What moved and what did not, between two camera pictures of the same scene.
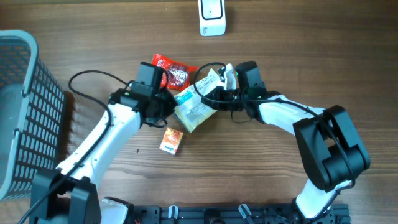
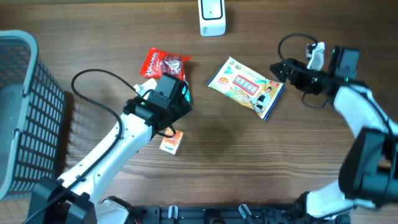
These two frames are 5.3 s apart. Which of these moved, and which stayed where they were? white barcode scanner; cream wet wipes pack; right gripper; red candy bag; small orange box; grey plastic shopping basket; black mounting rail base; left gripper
Moved: red candy bag; cream wet wipes pack; right gripper; left gripper
Stayed: black mounting rail base; small orange box; white barcode scanner; grey plastic shopping basket
